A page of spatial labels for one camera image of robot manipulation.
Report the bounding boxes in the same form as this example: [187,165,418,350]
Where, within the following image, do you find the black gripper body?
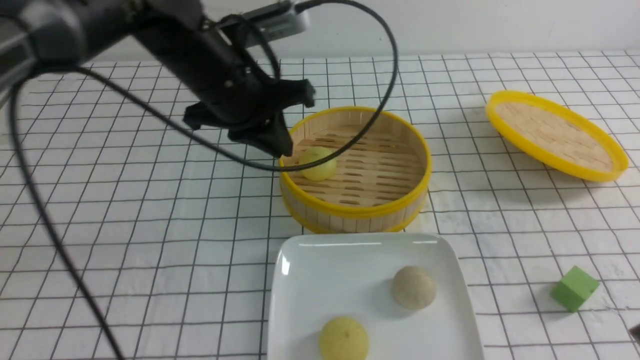
[183,30,281,130]

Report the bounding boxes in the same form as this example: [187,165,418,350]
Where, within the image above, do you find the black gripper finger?
[274,79,316,109]

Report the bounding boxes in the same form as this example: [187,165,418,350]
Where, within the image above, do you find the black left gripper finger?
[228,114,294,158]

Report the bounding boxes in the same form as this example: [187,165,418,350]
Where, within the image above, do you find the yellow steamed bun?
[318,316,370,360]
[298,146,338,182]

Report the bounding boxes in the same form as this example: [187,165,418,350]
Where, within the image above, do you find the beige steamed bun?
[391,265,437,312]

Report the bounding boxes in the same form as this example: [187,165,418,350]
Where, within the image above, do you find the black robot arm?
[0,0,314,158]

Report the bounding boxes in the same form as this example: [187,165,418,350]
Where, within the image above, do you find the white square plate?
[266,232,485,360]

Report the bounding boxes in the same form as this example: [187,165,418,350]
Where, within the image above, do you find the bamboo steamer basket yellow rim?
[279,112,433,234]

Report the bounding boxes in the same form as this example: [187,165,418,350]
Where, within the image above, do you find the bamboo steamer lid yellow rim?
[486,90,630,183]

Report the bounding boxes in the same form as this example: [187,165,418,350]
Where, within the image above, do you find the green foam cube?
[550,266,601,313]

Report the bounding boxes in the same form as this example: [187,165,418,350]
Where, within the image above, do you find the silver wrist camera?
[218,1,311,49]

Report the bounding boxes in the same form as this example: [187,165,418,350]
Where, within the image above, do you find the black cable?
[9,0,399,360]

